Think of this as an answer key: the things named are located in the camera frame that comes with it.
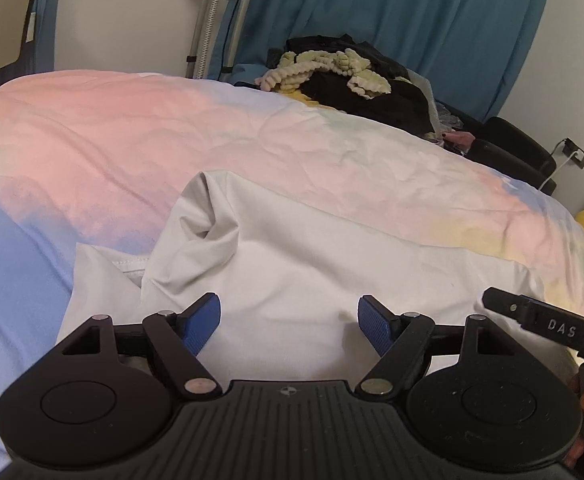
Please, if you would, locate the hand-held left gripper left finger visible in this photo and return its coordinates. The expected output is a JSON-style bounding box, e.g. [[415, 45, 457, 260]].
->
[[61, 292, 224, 401]]

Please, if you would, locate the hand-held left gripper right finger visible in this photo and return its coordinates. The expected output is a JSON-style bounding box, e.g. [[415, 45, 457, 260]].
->
[[356, 295, 524, 400]]

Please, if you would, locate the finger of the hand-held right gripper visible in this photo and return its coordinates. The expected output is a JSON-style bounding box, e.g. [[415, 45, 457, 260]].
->
[[482, 287, 531, 325]]

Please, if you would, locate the light grey t-shirt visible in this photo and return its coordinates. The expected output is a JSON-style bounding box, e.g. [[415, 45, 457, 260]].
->
[[56, 170, 580, 387]]

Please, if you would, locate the pile of black clothes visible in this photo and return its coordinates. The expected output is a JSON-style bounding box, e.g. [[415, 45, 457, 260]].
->
[[267, 35, 441, 139]]

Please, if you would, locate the black sofa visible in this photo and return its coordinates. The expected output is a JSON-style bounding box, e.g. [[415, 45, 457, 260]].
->
[[437, 100, 558, 197]]

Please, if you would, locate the clear plastic bag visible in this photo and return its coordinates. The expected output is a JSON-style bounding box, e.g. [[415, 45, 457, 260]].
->
[[432, 102, 469, 132]]

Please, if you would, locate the pastel tie-dye blanket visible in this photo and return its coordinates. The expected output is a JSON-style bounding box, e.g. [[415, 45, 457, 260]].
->
[[0, 69, 584, 461]]

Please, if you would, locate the yellow cloth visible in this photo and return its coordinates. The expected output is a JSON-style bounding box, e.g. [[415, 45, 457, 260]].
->
[[276, 87, 324, 107]]

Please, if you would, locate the fluffy pale green garment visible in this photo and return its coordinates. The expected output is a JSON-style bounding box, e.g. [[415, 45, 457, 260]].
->
[[254, 49, 394, 99]]

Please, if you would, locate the standing garment steamer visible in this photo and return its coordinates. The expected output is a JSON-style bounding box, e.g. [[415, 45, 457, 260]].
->
[[186, 0, 291, 81]]

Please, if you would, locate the wide blue curtain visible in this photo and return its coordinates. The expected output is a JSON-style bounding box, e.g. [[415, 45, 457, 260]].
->
[[216, 0, 556, 127]]

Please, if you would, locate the narrow blue curtain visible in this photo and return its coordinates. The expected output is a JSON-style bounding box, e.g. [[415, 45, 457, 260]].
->
[[0, 0, 66, 77]]

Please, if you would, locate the white charger cable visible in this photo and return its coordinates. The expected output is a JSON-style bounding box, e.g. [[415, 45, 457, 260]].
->
[[537, 150, 584, 184]]

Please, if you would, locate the black wall socket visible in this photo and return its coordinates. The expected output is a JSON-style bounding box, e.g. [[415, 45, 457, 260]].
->
[[562, 138, 584, 169]]

